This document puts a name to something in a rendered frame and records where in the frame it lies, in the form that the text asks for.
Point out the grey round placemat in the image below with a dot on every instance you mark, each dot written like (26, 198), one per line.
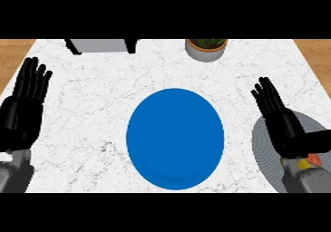
(264, 142)

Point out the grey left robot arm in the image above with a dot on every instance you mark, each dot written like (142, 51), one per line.
(12, 173)

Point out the orange sweet potato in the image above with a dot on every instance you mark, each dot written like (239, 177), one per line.
(313, 160)

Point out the grey box with black legs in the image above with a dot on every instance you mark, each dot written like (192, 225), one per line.
(100, 45)

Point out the grey potted plant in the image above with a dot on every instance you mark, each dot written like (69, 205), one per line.
(205, 48)

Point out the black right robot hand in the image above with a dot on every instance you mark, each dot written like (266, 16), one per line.
(285, 127)

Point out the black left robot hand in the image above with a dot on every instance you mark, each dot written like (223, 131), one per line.
(19, 111)

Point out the blue oval plate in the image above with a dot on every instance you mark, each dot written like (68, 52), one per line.
(174, 139)

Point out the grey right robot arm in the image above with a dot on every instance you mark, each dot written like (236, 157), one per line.
(306, 178)

